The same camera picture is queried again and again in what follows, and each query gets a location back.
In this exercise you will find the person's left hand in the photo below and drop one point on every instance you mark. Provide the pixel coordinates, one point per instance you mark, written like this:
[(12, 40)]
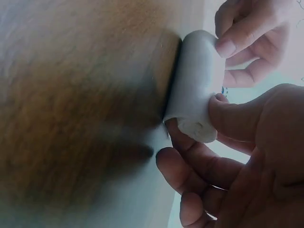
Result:
[(263, 31)]

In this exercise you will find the person's right hand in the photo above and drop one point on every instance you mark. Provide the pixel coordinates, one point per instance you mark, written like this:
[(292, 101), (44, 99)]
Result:
[(268, 152)]

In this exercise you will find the person's left fingers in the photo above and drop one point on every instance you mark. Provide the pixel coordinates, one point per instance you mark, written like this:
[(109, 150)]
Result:
[(247, 42)]

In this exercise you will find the white cloth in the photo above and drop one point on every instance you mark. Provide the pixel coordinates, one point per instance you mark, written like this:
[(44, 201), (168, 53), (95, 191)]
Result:
[(192, 80)]

